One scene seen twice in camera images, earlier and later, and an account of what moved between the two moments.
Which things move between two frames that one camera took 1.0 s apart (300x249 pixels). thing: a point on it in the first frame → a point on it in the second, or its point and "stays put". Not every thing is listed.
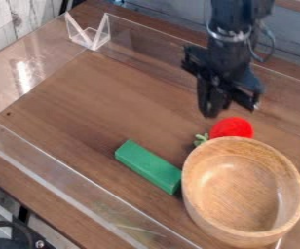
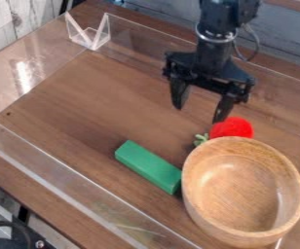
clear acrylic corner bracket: (90, 38) stays put
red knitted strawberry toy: (228, 126) stays put
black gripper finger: (214, 97) → (178, 91)
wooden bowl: (244, 191) stays put
